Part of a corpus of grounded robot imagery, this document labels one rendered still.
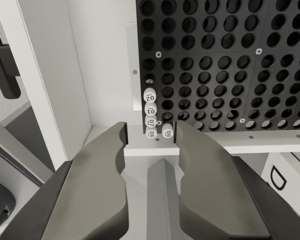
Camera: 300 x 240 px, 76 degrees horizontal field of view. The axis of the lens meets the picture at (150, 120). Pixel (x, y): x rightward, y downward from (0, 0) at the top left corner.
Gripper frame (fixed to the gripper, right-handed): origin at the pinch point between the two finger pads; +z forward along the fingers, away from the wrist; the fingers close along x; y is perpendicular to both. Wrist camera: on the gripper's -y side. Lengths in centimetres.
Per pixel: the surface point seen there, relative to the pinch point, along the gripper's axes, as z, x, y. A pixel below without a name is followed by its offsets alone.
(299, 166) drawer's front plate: 9.8, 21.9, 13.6
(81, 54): 13.9, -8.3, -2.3
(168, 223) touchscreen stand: 46, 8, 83
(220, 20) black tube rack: 7.2, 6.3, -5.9
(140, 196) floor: 98, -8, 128
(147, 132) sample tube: 6.2, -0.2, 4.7
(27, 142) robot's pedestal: 31, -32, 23
